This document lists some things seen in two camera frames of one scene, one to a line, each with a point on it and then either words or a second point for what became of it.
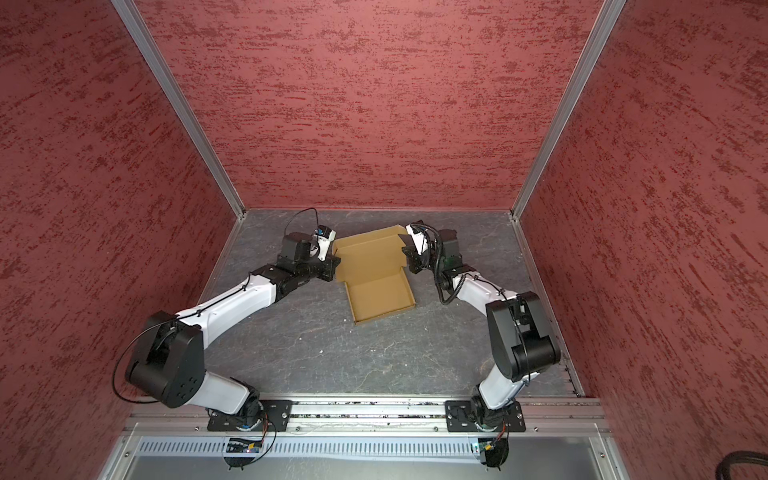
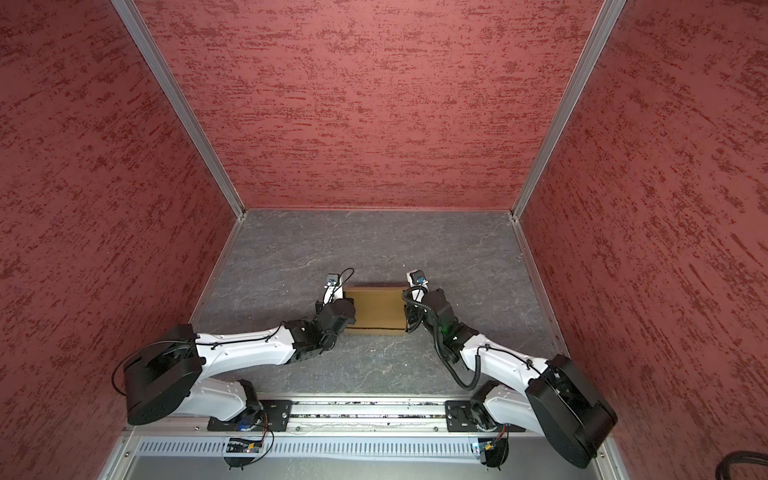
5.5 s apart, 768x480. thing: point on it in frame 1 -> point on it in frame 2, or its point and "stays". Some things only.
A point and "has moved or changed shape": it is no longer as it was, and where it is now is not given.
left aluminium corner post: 201,134 stays
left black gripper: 330,264 -> 320,307
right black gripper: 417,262 -> 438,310
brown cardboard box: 372,267 has moved or changed shape
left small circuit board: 239,445 stays
